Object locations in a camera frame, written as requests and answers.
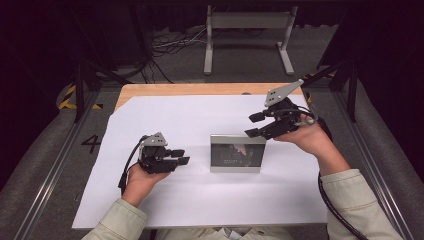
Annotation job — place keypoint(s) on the person's right hand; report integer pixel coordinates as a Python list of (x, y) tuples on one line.
[(310, 138)]

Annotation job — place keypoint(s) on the wooden table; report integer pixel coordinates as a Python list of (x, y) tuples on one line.
[(200, 89)]

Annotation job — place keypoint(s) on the white paper sheet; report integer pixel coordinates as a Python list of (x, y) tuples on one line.
[(200, 120)]

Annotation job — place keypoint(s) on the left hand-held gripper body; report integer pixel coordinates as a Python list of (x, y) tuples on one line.
[(153, 156)]

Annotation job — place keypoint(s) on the white metal stand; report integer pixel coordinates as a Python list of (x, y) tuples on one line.
[(248, 20)]

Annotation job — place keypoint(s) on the black metal stand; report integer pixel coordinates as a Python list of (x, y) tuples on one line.
[(351, 90), (80, 90)]

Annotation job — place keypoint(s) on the aluminium floor rail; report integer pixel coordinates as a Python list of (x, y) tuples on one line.
[(50, 173), (373, 160)]

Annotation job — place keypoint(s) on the person's left hand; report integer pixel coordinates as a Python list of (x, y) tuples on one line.
[(141, 185)]

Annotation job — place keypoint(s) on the person's torso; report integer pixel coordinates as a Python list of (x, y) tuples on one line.
[(220, 234)]

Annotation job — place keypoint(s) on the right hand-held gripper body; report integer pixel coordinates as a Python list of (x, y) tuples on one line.
[(283, 113)]

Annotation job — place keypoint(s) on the yellow black hazard tape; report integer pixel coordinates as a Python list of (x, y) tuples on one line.
[(309, 97), (68, 96)]

